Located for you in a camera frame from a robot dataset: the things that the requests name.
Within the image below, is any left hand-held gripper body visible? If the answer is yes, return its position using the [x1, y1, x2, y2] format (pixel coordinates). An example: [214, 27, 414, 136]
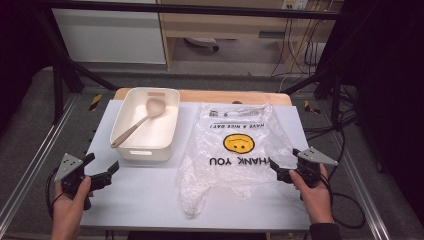
[54, 152, 102, 211]

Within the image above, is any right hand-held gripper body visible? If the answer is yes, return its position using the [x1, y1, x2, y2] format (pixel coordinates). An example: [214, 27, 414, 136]
[288, 146, 339, 188]

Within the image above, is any clear plastic bag smiley print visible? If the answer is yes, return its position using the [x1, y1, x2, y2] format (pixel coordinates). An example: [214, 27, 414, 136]
[175, 102, 299, 219]

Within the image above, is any white plastic bin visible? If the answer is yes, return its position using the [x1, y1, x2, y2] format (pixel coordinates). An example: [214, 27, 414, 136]
[109, 87, 181, 163]

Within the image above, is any beige spoon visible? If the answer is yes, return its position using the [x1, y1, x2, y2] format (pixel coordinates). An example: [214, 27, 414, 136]
[110, 98, 167, 149]

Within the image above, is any person's right hand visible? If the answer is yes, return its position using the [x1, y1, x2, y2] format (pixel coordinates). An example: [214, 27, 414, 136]
[288, 163, 335, 225]

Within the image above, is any person's left hand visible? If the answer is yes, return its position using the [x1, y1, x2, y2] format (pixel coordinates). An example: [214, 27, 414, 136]
[50, 176, 94, 232]

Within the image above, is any white mat sheet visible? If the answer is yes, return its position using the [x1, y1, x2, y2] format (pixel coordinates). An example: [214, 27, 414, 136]
[79, 99, 313, 232]

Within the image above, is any yellow black tape marker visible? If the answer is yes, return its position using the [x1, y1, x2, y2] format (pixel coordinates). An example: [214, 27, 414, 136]
[303, 99, 321, 114]
[89, 94, 103, 112]

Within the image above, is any dark curtain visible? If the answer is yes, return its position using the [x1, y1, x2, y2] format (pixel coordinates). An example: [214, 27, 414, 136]
[343, 0, 424, 228]
[0, 0, 46, 131]

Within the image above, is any white cabinet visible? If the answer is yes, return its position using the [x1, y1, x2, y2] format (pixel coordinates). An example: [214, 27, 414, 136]
[51, 0, 167, 65]

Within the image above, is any grey chair base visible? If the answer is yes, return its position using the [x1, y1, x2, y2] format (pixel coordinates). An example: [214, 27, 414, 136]
[184, 37, 220, 53]

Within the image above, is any wooden desk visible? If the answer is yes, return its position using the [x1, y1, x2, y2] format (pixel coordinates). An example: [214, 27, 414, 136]
[156, 0, 344, 69]

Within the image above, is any black floor cable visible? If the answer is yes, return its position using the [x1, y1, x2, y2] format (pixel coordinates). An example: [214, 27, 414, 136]
[323, 128, 367, 230]

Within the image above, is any aluminium rail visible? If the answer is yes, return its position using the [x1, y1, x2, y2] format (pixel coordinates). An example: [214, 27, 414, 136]
[333, 133, 391, 240]
[0, 94, 79, 228]

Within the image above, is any left hand-held gripper cable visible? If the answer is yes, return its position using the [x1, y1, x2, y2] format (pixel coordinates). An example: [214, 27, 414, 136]
[45, 166, 66, 219]

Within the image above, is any hand-held gripper cable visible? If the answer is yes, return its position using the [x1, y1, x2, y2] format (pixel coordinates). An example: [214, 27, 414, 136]
[45, 166, 66, 219]
[319, 173, 336, 224]

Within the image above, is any right hand-held gripper cable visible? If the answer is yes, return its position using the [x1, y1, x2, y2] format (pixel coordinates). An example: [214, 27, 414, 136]
[319, 173, 336, 224]

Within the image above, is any bundle of hanging cables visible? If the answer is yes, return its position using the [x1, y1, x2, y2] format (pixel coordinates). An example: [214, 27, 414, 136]
[271, 18, 334, 78]

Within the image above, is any white wall socket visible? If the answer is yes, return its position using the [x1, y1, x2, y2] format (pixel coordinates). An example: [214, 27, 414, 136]
[281, 0, 309, 11]

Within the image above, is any black metal frame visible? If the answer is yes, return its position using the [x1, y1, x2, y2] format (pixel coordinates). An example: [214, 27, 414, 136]
[33, 0, 354, 131]

